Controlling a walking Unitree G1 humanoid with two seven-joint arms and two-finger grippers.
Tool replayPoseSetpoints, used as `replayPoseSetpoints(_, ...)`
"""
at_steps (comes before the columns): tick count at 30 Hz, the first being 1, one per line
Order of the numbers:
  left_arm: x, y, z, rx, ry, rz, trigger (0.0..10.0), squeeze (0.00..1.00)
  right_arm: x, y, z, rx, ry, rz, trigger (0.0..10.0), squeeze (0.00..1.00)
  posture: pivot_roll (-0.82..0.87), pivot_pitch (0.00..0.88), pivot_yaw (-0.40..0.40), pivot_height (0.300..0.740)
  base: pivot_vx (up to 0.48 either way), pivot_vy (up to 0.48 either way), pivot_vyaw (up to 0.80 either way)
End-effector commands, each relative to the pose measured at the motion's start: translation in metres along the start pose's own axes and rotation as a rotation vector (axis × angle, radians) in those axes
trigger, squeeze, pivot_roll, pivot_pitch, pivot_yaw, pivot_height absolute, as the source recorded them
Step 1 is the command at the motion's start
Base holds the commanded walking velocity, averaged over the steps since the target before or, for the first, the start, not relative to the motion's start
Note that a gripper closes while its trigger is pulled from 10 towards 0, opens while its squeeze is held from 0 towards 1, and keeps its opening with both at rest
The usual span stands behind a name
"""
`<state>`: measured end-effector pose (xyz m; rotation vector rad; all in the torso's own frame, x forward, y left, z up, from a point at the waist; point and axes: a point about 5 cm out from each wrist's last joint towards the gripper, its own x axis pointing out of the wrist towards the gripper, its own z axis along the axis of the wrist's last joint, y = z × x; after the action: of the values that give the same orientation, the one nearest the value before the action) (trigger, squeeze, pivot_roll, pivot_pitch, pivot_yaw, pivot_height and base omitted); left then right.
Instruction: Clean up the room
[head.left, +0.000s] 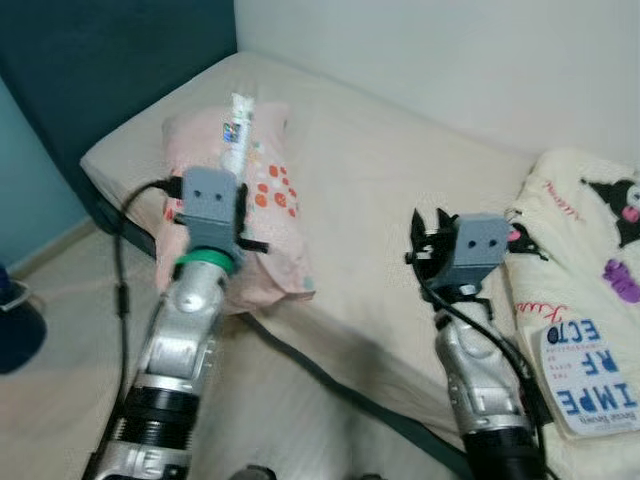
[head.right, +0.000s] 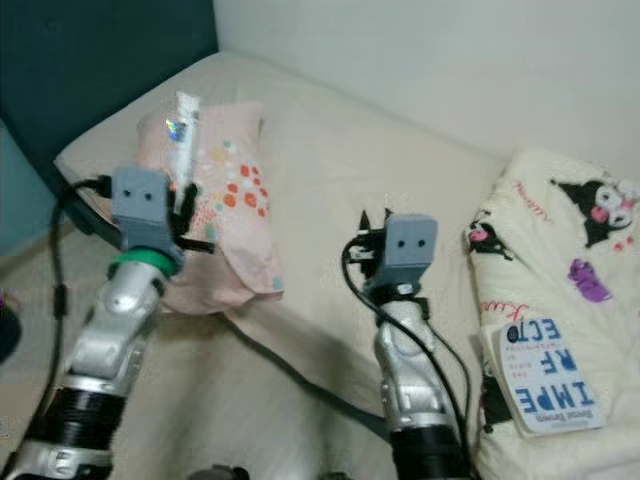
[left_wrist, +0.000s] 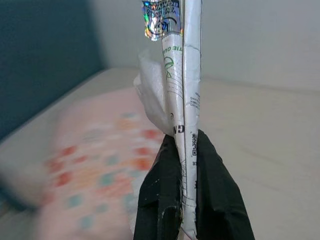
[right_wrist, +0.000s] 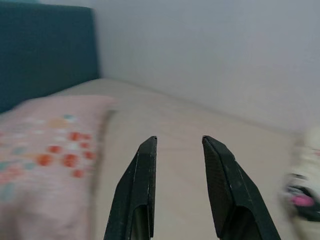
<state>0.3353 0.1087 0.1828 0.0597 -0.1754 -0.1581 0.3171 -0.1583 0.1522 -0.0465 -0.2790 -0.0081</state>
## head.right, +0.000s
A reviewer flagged pink patterned pillow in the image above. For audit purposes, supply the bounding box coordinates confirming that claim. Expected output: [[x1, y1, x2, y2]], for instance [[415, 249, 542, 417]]
[[135, 95, 287, 317]]

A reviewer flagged cream sheeted mattress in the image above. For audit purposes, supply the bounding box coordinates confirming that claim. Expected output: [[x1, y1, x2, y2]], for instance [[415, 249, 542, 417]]
[[55, 50, 640, 480]]

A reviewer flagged cream cartoon print blanket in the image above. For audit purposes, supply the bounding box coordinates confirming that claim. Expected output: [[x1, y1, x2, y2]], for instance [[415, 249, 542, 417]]
[[465, 148, 640, 480]]

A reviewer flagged dark teal headboard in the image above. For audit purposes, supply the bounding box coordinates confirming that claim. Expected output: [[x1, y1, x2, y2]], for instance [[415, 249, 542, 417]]
[[0, 0, 220, 212]]

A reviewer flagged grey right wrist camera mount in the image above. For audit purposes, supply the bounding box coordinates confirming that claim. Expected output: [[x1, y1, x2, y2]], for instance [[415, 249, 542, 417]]
[[381, 214, 440, 297]]

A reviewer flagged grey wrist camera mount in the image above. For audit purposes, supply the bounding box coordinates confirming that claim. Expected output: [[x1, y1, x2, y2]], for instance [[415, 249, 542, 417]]
[[110, 166, 187, 271], [381, 214, 440, 297]]

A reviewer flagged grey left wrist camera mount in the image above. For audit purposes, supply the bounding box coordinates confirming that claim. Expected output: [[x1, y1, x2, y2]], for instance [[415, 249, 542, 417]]
[[110, 166, 187, 271]]

